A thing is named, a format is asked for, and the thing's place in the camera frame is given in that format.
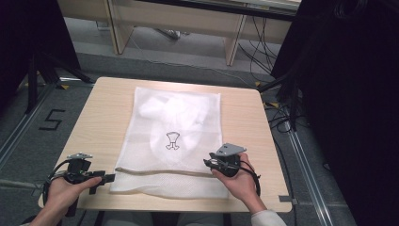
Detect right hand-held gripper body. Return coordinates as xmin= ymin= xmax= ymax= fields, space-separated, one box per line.
xmin=208 ymin=142 xmax=247 ymax=178

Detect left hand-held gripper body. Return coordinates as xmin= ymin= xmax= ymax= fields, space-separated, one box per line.
xmin=63 ymin=152 xmax=107 ymax=218

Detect white mesh laundry bag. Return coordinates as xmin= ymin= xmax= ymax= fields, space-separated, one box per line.
xmin=109 ymin=86 xmax=230 ymax=200

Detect person's left hand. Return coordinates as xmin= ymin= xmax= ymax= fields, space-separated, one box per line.
xmin=46 ymin=175 xmax=104 ymax=218

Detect person's right hand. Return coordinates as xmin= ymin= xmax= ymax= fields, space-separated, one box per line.
xmin=211 ymin=152 xmax=267 ymax=215

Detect person's grey trousers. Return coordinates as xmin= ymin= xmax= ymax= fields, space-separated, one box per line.
xmin=101 ymin=210 xmax=252 ymax=226

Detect white garment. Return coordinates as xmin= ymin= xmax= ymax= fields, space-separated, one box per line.
xmin=137 ymin=93 xmax=212 ymax=165

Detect grey tape strip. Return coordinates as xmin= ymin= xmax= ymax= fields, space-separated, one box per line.
xmin=278 ymin=195 xmax=298 ymax=206

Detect black metal stand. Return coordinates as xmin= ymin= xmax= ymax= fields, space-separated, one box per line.
xmin=258 ymin=70 xmax=303 ymax=132
xmin=25 ymin=51 xmax=96 ymax=115

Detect grey power strip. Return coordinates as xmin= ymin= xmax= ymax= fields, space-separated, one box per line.
xmin=154 ymin=27 xmax=191 ymax=40

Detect black curtain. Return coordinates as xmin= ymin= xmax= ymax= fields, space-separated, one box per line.
xmin=270 ymin=0 xmax=399 ymax=226
xmin=0 ymin=0 xmax=81 ymax=109

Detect light wooden desk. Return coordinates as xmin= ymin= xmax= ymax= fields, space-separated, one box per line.
xmin=56 ymin=0 xmax=303 ymax=67

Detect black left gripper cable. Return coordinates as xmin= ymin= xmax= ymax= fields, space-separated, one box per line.
xmin=41 ymin=159 xmax=72 ymax=206

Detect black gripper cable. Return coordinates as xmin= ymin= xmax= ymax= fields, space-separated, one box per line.
xmin=239 ymin=159 xmax=263 ymax=198
xmin=41 ymin=159 xmax=72 ymax=206

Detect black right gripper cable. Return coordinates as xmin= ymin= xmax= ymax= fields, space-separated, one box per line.
xmin=239 ymin=159 xmax=263 ymax=198

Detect metal floor rail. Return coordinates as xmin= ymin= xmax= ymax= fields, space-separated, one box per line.
xmin=285 ymin=128 xmax=335 ymax=226
xmin=0 ymin=84 xmax=58 ymax=171

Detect black floor cable bundle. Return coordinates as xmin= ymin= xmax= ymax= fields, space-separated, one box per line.
xmin=237 ymin=15 xmax=279 ymax=83

